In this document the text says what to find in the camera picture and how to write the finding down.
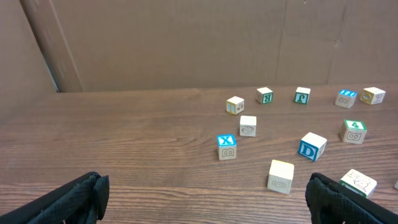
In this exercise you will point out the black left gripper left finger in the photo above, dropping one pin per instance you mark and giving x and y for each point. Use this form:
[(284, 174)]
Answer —
[(83, 200)]

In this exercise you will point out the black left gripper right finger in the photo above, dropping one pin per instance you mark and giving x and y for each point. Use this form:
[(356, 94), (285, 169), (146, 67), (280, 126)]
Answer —
[(332, 203)]

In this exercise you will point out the green-edged picture wooden block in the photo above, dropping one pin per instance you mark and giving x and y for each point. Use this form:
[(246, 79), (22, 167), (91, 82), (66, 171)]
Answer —
[(359, 183)]

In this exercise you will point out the yellow-top wooden block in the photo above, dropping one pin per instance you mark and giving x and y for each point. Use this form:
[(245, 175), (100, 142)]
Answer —
[(280, 177)]

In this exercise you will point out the blue D wooden block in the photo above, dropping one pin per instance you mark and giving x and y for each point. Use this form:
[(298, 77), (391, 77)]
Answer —
[(312, 146)]

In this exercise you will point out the green 4 wooden block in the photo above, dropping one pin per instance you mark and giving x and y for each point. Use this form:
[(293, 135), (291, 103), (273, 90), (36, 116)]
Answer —
[(353, 131)]

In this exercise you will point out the blue-top wooden block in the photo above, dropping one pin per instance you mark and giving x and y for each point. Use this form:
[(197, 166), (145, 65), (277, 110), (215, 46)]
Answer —
[(346, 98)]

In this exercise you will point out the green J wooden block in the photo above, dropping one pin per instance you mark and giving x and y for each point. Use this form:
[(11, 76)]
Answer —
[(302, 95)]

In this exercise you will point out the plain globe wooden block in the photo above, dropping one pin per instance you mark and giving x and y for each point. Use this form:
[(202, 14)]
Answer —
[(247, 126)]

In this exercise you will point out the yellow O wooden block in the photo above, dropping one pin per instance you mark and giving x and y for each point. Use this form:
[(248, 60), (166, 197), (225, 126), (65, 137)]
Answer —
[(372, 95)]

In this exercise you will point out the blue X wooden block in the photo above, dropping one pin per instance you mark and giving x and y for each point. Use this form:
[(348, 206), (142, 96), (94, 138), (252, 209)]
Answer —
[(226, 146)]

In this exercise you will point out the green K wooden block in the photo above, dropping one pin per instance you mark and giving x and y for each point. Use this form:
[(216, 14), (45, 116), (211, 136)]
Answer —
[(264, 95)]

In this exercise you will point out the yellow-edged wooden block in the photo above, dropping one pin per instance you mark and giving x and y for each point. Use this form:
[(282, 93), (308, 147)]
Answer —
[(235, 105)]

